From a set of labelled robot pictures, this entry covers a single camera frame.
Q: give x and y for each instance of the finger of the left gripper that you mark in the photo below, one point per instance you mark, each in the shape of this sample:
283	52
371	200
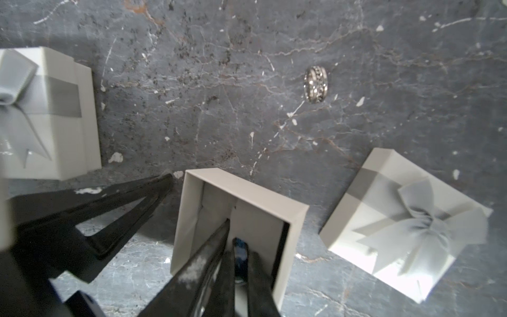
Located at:
183	295

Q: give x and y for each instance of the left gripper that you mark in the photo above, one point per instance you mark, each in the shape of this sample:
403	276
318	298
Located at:
23	285

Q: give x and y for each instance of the white gift box with bow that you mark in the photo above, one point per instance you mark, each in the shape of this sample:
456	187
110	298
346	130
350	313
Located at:
49	127

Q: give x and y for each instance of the white box base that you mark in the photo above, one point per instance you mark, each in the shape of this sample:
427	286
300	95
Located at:
268	222

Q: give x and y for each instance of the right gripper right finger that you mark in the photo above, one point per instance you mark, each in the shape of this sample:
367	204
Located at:
260	298

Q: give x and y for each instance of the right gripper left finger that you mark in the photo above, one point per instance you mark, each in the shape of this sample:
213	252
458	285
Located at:
222	297

